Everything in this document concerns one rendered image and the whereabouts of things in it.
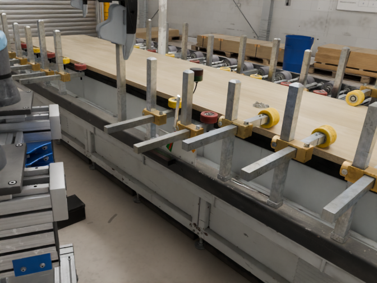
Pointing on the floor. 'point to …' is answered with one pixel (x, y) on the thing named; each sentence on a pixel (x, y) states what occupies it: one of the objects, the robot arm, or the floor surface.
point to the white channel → (162, 26)
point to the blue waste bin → (295, 51)
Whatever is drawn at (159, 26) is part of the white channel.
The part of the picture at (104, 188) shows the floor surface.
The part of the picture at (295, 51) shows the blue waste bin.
